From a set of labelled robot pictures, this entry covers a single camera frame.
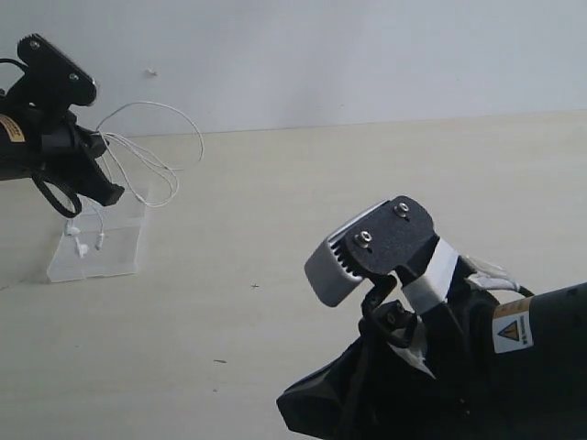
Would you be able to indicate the white wired earphones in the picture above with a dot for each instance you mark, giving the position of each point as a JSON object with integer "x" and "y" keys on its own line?
{"x": 146, "y": 157}

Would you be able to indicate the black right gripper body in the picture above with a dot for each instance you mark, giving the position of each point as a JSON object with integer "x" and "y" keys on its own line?
{"x": 419, "y": 375}

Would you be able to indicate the clear plastic storage box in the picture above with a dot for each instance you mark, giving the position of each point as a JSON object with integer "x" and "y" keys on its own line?
{"x": 100, "y": 242}

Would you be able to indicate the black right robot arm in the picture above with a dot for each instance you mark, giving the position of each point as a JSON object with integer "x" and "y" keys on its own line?
{"x": 534, "y": 347}

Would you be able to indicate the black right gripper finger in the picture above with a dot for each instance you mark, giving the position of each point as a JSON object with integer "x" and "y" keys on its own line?
{"x": 325, "y": 404}

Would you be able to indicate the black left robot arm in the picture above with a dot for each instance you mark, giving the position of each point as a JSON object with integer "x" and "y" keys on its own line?
{"x": 60, "y": 194}

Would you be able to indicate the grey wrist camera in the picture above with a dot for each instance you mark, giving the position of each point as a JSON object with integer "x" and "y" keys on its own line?
{"x": 55, "y": 75}
{"x": 396, "y": 234}

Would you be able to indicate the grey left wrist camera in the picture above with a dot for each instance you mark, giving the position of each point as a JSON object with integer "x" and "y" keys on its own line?
{"x": 55, "y": 75}

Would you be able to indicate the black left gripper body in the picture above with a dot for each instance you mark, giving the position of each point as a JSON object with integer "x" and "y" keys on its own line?
{"x": 26, "y": 147}

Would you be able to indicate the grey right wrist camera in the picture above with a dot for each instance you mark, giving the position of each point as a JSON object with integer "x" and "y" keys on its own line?
{"x": 396, "y": 234}

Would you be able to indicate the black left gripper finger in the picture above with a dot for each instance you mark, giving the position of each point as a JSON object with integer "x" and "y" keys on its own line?
{"x": 87, "y": 178}

